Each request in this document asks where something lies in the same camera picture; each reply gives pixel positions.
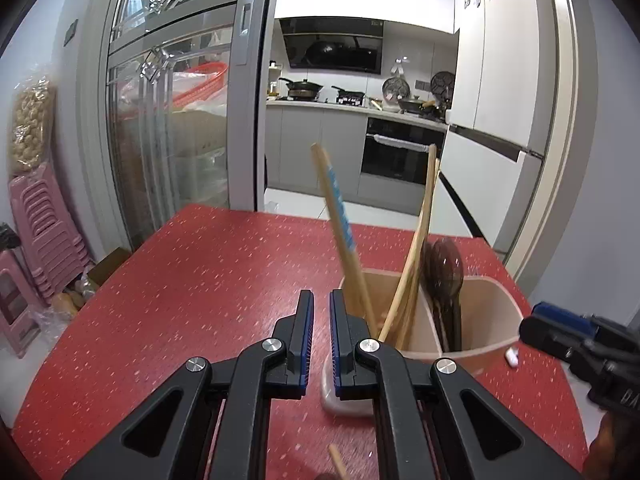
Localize beige utensil holder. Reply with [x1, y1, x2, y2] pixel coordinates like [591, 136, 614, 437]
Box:
[320, 269, 523, 417]

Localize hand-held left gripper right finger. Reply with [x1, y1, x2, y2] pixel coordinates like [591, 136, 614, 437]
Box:
[328, 289, 583, 480]

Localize person's right forearm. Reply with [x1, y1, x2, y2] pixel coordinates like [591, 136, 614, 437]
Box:
[592, 407, 640, 480]

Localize black range hood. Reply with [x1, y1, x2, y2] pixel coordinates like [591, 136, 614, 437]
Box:
[279, 17, 385, 75]

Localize red plastic baskets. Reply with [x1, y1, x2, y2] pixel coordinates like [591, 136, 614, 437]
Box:
[169, 62, 232, 111]

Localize grey lower cabinets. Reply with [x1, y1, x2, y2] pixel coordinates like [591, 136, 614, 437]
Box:
[265, 102, 369, 202]

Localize glass sliding door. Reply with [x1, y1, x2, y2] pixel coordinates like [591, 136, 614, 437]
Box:
[75, 0, 279, 253]

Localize clear plastic bag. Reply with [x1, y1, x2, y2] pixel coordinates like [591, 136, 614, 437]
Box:
[40, 277, 97, 322]

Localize black frying pan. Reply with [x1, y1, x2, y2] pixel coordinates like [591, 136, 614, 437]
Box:
[331, 85, 367, 107]

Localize black built-in oven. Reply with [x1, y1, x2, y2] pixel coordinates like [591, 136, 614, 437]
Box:
[360, 116, 447, 186]

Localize black wok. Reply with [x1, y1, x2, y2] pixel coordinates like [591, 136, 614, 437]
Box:
[397, 97, 446, 116]
[278, 77, 324, 101]

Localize round metal rack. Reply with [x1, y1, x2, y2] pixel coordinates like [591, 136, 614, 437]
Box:
[430, 71, 457, 97]
[382, 76, 412, 102]

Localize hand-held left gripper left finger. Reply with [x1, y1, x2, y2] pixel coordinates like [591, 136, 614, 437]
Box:
[62, 289, 316, 480]

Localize printed wooden chopstick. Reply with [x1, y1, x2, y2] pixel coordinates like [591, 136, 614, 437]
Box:
[311, 143, 378, 338]

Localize stack of pink stools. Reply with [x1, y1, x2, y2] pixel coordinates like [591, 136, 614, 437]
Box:
[9, 162, 94, 307]

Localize white refrigerator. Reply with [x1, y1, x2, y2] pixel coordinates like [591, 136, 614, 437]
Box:
[440, 0, 576, 263]

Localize clear bag of nuts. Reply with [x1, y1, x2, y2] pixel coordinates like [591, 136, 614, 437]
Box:
[7, 77, 57, 176]

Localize pink plastic stool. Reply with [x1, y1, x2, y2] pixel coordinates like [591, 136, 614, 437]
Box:
[0, 250, 47, 359]

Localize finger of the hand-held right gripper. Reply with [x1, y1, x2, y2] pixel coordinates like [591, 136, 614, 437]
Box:
[519, 317, 593, 361]
[532, 301, 601, 336]

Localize cardboard box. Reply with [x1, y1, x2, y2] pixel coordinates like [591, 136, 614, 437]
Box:
[87, 247, 134, 289]

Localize dark translucent plastic spoon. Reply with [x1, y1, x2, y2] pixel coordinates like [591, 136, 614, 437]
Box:
[419, 242, 451, 352]
[432, 237, 465, 352]

